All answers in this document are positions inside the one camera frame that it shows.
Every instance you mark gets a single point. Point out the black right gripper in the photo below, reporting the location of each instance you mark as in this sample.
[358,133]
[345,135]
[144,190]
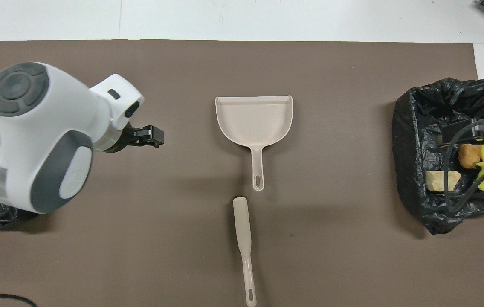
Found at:
[476,133]

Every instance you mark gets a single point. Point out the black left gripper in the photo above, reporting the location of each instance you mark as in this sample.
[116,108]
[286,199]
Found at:
[128,138]

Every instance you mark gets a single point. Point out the brown bread roll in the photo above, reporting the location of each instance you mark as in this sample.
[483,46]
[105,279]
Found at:
[468,157]

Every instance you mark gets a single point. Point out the croissant pastry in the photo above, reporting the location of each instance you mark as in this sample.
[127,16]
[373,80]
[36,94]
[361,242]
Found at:
[440,181]

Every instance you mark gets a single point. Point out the beige plastic dustpan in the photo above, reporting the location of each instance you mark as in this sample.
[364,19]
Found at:
[254,117]

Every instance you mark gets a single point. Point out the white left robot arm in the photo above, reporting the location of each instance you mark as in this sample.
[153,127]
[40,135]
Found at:
[45,136]

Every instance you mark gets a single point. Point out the brown table mat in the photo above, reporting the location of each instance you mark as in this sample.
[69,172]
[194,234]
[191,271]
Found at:
[242,72]

